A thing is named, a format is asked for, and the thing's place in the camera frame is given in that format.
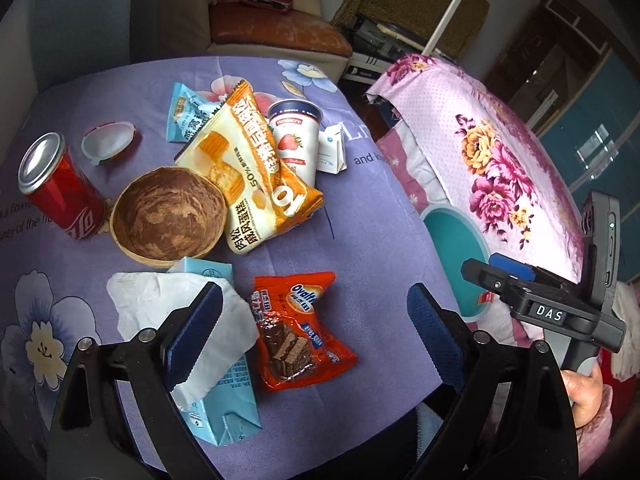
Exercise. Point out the white strawberry yogurt cup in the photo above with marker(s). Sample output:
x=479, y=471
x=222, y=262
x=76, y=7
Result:
x=295, y=126

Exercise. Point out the light blue snack wrapper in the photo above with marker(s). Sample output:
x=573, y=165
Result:
x=188, y=113

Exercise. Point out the pink floral quilt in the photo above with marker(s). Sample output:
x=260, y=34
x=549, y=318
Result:
x=455, y=143

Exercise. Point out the white pole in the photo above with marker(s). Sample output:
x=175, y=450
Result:
x=441, y=27

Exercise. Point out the yellow-brown patterned cloth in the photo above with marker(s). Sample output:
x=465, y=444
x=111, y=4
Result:
x=421, y=17

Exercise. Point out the dark wooden cabinet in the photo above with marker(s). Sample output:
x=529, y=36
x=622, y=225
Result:
x=552, y=60

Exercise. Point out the purple floral bed sheet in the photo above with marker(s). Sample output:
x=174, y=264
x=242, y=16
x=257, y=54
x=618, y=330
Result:
x=367, y=233

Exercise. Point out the red cola can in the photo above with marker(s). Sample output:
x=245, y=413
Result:
x=50, y=179

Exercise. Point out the white crumpled tissue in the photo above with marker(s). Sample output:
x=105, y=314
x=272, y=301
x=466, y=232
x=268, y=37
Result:
x=145, y=300

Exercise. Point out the white plastic jelly cup lid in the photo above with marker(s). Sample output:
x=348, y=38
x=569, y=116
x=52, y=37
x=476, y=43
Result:
x=107, y=141

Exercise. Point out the red Ovaltine wafer wrapper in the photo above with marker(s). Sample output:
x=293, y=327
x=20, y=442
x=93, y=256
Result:
x=294, y=349

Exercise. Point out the person's right hand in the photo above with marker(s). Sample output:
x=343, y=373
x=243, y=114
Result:
x=585, y=393

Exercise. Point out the beige sofa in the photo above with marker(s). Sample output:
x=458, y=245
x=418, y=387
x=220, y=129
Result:
x=182, y=29

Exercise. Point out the teal plastic trash bin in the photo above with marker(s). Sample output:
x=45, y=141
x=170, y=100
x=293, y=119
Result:
x=456, y=239

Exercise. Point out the light blue milk carton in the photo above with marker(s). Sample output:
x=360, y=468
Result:
x=228, y=413

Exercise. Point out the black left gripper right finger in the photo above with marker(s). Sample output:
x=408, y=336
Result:
x=507, y=414

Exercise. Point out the black stereo equipment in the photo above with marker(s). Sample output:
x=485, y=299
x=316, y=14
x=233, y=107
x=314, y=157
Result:
x=376, y=46

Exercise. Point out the orange chip snack bag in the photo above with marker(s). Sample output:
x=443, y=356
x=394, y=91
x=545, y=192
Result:
x=236, y=151

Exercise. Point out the small white paper carton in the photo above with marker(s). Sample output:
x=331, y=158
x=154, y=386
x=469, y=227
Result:
x=331, y=157

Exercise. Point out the grey-blue curtain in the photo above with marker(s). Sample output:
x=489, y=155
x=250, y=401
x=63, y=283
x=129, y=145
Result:
x=74, y=38

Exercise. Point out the brown coconut shell bowl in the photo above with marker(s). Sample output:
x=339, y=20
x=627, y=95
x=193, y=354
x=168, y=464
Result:
x=167, y=214

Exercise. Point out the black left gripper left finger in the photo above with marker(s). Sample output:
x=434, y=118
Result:
x=90, y=437

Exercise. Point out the orange-brown leather cushion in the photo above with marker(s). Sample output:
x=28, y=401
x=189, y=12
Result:
x=238, y=23

